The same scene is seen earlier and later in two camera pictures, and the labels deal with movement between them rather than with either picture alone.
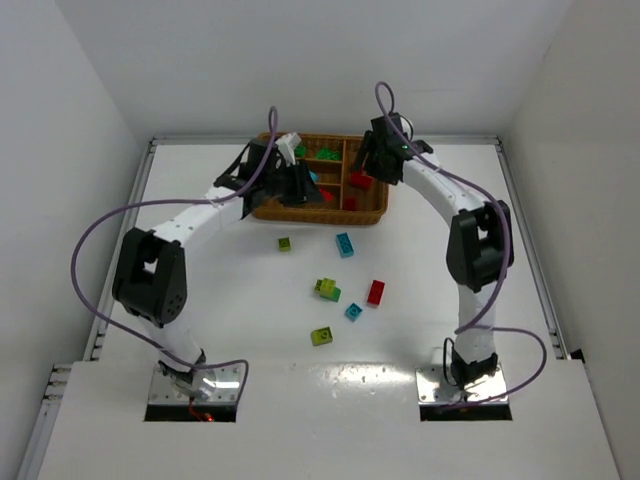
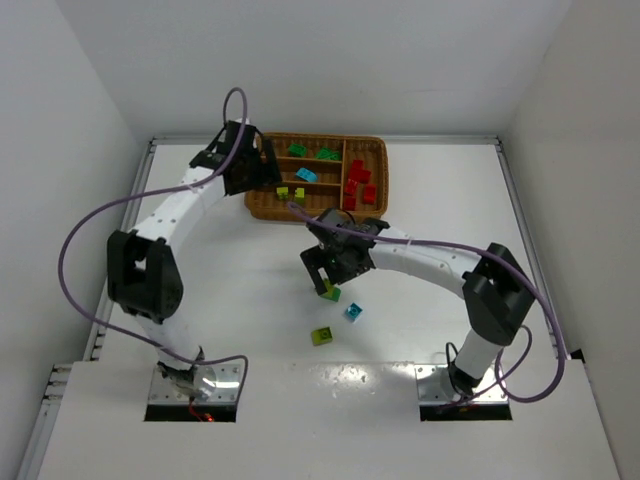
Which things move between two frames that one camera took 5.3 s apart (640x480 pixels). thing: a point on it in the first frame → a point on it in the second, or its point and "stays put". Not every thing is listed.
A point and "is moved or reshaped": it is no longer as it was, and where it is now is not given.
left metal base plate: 229,384 stays put
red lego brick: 376,292 → 369,196
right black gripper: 370,150 → 320,259
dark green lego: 326,152 stays put
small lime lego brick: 284,244 is moved or reshaped
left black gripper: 291,180 → 261,163
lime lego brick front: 321,336 stays put
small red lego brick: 361,179 stays put
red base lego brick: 328,196 → 351,187
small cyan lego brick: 353,312 stays put
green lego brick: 299,151 stays put
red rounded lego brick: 350,204 stays put
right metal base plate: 433,389 stays put
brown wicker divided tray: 348,196 stays put
